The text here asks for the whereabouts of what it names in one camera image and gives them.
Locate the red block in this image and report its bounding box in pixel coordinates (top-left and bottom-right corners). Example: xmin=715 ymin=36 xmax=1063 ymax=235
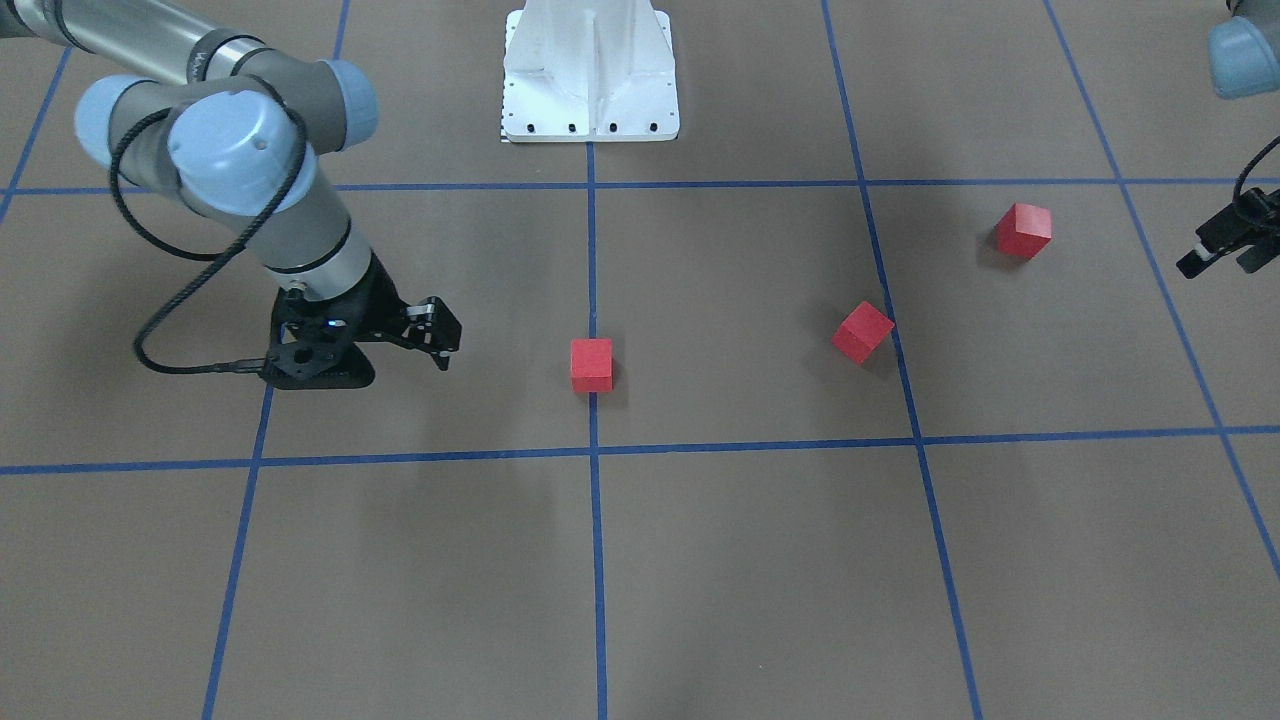
xmin=831 ymin=301 xmax=895 ymax=365
xmin=570 ymin=338 xmax=614 ymax=395
xmin=996 ymin=202 xmax=1053 ymax=260

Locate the brown paper table mat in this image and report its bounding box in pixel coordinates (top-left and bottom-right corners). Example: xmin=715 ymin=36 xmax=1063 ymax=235
xmin=3 ymin=1 xmax=1277 ymax=719

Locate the white pedestal column with base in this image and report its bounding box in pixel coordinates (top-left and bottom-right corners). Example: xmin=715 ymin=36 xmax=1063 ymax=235
xmin=500 ymin=1 xmax=681 ymax=143

